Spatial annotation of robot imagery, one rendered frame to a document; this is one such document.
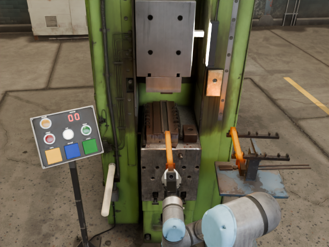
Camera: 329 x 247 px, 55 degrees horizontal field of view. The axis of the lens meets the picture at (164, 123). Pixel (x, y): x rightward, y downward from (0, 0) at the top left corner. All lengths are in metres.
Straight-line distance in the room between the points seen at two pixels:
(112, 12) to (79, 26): 5.29
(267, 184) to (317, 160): 1.77
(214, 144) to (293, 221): 1.11
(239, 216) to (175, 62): 1.06
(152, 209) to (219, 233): 1.45
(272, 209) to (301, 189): 2.37
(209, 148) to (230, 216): 1.39
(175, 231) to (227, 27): 1.13
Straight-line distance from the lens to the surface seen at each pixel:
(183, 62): 1.74
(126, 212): 2.61
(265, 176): 2.08
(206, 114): 2.06
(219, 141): 2.20
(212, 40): 1.83
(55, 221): 2.84
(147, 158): 1.98
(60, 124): 1.81
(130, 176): 2.34
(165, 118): 2.09
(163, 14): 1.65
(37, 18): 7.17
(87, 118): 1.83
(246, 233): 0.89
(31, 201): 3.08
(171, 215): 1.33
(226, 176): 2.01
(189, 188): 2.17
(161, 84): 1.78
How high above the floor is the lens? 2.07
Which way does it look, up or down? 32 degrees down
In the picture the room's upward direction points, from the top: 2 degrees clockwise
